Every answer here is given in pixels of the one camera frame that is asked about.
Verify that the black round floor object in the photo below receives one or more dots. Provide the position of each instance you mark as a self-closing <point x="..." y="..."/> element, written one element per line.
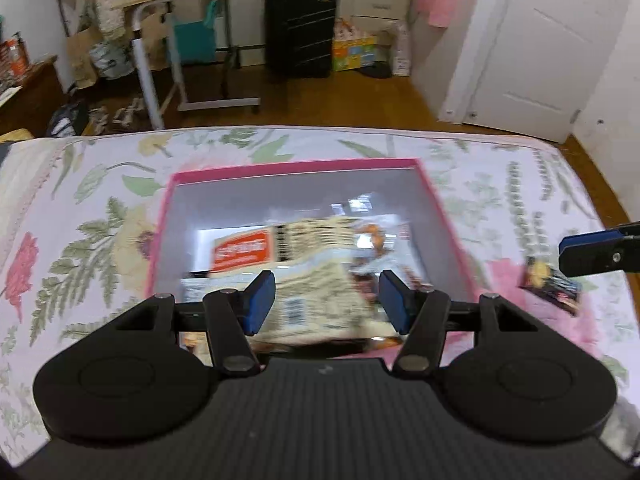
<point x="376" y="71"/>

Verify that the floral bedsheet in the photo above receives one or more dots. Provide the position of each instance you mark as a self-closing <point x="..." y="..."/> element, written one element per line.
<point x="75" y="210"/>

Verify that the white fluffy post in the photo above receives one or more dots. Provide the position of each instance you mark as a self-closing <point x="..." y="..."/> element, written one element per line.
<point x="110" y="0"/>

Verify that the colourful cardboard box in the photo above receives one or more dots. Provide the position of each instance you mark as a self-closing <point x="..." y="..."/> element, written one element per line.
<point x="352" y="55"/>

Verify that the teal bag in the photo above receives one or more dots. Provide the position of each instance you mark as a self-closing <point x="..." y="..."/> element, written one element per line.
<point x="195" y="40"/>

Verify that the dark snack packet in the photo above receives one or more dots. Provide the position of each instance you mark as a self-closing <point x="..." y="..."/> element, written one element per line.
<point x="550" y="282"/>

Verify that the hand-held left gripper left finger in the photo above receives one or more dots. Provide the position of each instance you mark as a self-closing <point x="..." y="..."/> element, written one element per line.
<point x="260" y="300"/>

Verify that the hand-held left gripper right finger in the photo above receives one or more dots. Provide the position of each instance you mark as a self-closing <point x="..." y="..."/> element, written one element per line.
<point x="392" y="300"/>

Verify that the cream snack packet orange label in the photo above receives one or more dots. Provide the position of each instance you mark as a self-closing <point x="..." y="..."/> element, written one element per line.
<point x="310" y="280"/>

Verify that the black suitcase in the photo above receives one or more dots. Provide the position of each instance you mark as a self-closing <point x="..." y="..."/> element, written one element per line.
<point x="300" y="30"/>

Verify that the black floor bag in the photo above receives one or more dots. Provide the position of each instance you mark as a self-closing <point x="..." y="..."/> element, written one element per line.
<point x="67" y="120"/>

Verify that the pink cardboard box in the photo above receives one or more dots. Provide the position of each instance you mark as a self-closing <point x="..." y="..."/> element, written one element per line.
<point x="300" y="190"/>

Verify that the grey plastic bag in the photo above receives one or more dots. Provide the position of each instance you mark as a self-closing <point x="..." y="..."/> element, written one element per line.
<point x="112" y="60"/>

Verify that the white door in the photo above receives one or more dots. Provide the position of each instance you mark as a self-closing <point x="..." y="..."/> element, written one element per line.
<point x="540" y="50"/>

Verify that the wooden overbed table white frame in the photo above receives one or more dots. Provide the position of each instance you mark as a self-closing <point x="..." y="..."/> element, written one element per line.
<point x="145" y="75"/>

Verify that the white patterned bag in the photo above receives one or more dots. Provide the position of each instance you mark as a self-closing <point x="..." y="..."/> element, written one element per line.
<point x="401" y="52"/>

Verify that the brown cardboard box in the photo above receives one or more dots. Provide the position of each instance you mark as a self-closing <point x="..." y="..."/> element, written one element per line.
<point x="82" y="60"/>

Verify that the patterned slippers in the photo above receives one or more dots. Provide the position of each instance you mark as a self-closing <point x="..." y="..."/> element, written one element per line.
<point x="120" y="117"/>

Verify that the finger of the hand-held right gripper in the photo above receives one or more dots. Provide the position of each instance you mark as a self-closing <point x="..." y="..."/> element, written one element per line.
<point x="585" y="242"/>

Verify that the dark wooden cabinet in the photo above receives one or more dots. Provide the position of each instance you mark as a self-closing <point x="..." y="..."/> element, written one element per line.
<point x="30" y="100"/>

